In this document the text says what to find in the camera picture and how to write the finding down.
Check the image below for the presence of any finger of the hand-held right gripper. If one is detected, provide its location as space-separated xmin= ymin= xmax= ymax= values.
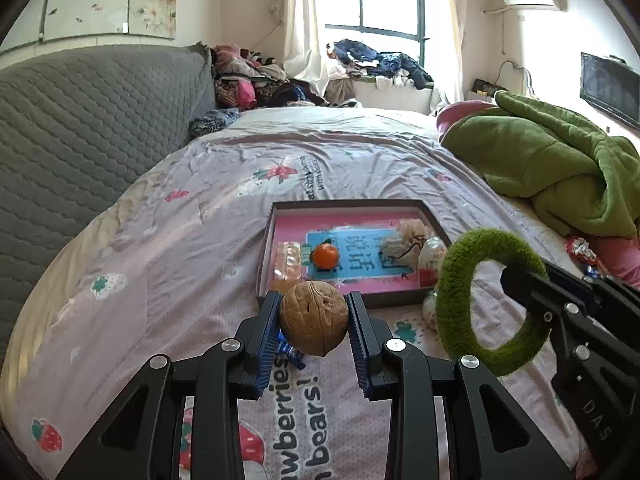
xmin=542 ymin=259 xmax=640 ymax=322
xmin=500 ymin=262 xmax=601 ymax=361

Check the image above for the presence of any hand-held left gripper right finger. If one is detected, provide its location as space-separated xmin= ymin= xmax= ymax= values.
xmin=346 ymin=290 xmax=576 ymax=480

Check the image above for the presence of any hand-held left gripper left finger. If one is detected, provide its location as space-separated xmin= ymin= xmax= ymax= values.
xmin=55 ymin=290 xmax=283 ymax=480

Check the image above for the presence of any brown walnut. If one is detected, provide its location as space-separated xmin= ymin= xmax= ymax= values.
xmin=279 ymin=281 xmax=350 ymax=357

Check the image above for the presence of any shallow dark cardboard box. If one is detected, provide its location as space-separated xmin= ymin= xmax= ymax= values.
xmin=256 ymin=199 xmax=451 ymax=310

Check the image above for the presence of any red white egg-shaped candy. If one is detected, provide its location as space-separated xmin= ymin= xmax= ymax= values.
xmin=421 ymin=287 xmax=442 ymax=333
xmin=417 ymin=236 xmax=448 ymax=273

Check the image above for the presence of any orange bread packet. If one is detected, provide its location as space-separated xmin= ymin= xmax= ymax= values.
xmin=274 ymin=242 xmax=307 ymax=291

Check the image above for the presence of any green fuzzy ring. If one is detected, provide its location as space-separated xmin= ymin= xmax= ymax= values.
xmin=434 ymin=228 xmax=551 ymax=377

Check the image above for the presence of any blue snack packet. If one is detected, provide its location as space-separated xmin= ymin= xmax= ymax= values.
xmin=277 ymin=337 xmax=306 ymax=371

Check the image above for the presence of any shiny red candy wrapper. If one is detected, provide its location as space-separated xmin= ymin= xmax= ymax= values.
xmin=565 ymin=236 xmax=598 ymax=266

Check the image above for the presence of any pink cloth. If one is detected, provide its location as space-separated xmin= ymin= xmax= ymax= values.
xmin=590 ymin=235 xmax=640 ymax=291

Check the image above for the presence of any orange tangerine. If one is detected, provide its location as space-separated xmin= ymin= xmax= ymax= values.
xmin=313 ymin=243 xmax=341 ymax=269

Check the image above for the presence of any pink and blue book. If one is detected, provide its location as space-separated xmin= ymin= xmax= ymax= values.
xmin=272 ymin=212 xmax=436 ymax=296

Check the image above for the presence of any green fleece blanket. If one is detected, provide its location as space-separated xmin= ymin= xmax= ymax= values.
xmin=440 ymin=90 xmax=640 ymax=238

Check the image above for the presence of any pink pillow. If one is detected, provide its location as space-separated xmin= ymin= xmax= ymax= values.
xmin=436 ymin=100 xmax=501 ymax=133

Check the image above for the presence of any dark patterned cloth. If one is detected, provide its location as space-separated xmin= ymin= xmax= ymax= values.
xmin=190 ymin=108 xmax=241 ymax=138

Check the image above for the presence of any pile of mixed clothes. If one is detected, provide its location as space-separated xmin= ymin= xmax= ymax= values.
xmin=212 ymin=44 xmax=331 ymax=108

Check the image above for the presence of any grey quilted headboard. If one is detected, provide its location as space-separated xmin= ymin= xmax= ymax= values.
xmin=0 ymin=44 xmax=218 ymax=361

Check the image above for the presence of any pile of blue clothes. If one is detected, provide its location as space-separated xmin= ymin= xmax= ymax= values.
xmin=327 ymin=39 xmax=435 ymax=90

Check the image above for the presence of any cream curtain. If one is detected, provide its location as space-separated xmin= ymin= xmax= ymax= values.
xmin=432 ymin=0 xmax=468 ymax=106
xmin=282 ymin=0 xmax=331 ymax=81

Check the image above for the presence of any beige mesh drawstring pouch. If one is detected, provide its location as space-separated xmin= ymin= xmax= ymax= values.
xmin=381 ymin=219 xmax=436 ymax=268

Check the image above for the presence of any black wall television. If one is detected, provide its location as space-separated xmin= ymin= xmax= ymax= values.
xmin=580 ymin=51 xmax=640 ymax=128

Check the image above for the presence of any floral wall panel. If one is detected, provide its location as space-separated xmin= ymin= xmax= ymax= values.
xmin=0 ymin=0 xmax=178 ymax=56

